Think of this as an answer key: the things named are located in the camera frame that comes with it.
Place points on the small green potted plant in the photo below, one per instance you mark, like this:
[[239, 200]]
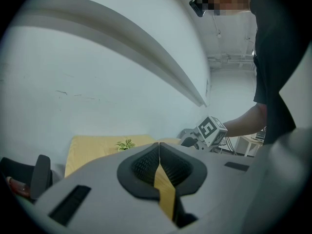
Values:
[[125, 145]]

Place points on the black office chair with armrests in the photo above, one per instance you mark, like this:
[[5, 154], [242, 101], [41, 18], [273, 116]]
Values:
[[40, 174]]

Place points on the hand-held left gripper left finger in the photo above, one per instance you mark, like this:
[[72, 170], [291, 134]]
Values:
[[102, 179]]

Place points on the black head-mounted camera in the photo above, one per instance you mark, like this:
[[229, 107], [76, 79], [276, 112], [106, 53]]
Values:
[[196, 6]]

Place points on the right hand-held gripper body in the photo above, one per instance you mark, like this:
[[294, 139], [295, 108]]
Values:
[[209, 130]]

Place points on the person's black shirt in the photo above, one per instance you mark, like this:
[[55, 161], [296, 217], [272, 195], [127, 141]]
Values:
[[273, 57]]

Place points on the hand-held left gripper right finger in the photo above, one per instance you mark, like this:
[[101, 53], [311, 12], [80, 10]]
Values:
[[219, 191]]

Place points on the person's right forearm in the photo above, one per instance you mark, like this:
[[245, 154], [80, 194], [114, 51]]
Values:
[[246, 123]]

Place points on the square wooden table black base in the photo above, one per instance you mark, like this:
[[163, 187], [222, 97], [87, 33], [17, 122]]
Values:
[[92, 150]]

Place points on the white-legged light wooden desk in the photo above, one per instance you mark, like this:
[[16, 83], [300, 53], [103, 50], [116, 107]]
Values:
[[248, 144]]

